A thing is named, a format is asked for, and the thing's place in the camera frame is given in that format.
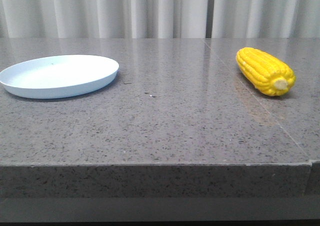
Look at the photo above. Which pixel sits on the light blue round plate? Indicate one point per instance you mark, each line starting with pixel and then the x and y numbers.
pixel 59 76

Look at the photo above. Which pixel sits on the yellow corn cob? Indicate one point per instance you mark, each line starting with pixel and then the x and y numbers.
pixel 268 74

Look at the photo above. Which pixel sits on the white pleated curtain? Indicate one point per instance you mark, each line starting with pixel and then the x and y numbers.
pixel 160 18

